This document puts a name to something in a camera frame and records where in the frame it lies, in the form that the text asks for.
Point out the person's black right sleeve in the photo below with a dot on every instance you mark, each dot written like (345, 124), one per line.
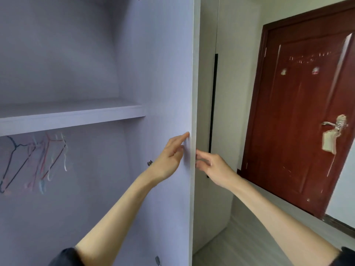
(346, 257)

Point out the person's right forearm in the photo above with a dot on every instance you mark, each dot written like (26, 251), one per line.
(283, 230)

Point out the person's black sleeve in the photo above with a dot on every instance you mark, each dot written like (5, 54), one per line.
(66, 258)
(346, 257)

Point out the person's left forearm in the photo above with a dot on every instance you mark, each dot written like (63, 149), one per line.
(116, 224)

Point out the person's left hand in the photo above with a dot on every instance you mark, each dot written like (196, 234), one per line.
(166, 160)

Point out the person's right hand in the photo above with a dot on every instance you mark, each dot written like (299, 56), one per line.
(219, 170)

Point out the metal door hinge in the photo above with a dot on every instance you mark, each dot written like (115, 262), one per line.
(157, 260)
(150, 162)

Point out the red wooden room door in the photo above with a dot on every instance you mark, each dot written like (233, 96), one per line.
(299, 119)

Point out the grey wooden wardrobe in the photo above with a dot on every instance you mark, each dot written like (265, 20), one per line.
(55, 52)

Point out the person's black left sleeve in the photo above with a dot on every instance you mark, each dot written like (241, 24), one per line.
(66, 258)

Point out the grey wardrobe shelf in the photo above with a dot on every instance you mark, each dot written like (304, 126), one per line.
(66, 114)

